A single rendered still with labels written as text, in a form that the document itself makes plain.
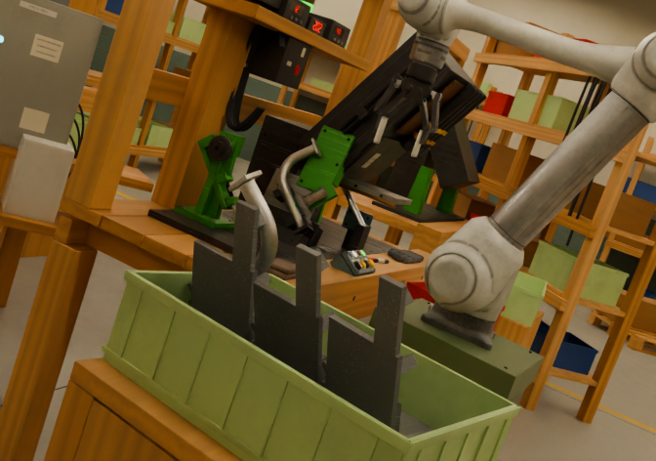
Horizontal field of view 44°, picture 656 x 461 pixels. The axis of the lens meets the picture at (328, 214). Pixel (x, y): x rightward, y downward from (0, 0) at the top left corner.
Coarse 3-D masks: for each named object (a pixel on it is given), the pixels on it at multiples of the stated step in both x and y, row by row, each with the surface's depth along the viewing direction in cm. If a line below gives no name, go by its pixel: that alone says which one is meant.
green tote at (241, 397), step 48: (144, 288) 141; (288, 288) 174; (144, 336) 141; (192, 336) 134; (144, 384) 140; (192, 384) 133; (240, 384) 128; (288, 384) 123; (432, 384) 153; (240, 432) 127; (288, 432) 122; (336, 432) 118; (384, 432) 113; (432, 432) 117; (480, 432) 133
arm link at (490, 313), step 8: (512, 280) 197; (504, 288) 191; (504, 296) 195; (496, 304) 193; (504, 304) 199; (472, 312) 195; (480, 312) 195; (488, 312) 195; (496, 312) 197; (488, 320) 196
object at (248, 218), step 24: (240, 216) 139; (240, 240) 141; (192, 264) 151; (216, 264) 147; (240, 264) 143; (192, 288) 153; (216, 288) 149; (240, 288) 144; (216, 312) 151; (240, 312) 146; (240, 336) 148
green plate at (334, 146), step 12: (324, 132) 259; (336, 132) 258; (324, 144) 258; (336, 144) 257; (348, 144) 256; (312, 156) 258; (324, 156) 257; (336, 156) 256; (312, 168) 257; (324, 168) 256; (336, 168) 255; (300, 180) 258; (312, 180) 256; (324, 180) 255; (336, 180) 259
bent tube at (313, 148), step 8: (312, 144) 255; (296, 152) 257; (304, 152) 256; (312, 152) 256; (320, 152) 257; (288, 160) 257; (296, 160) 257; (280, 168) 257; (288, 168) 257; (280, 176) 256; (280, 184) 256; (288, 192) 254; (288, 200) 253; (288, 208) 253; (296, 208) 252; (296, 216) 251; (296, 224) 251; (304, 224) 251
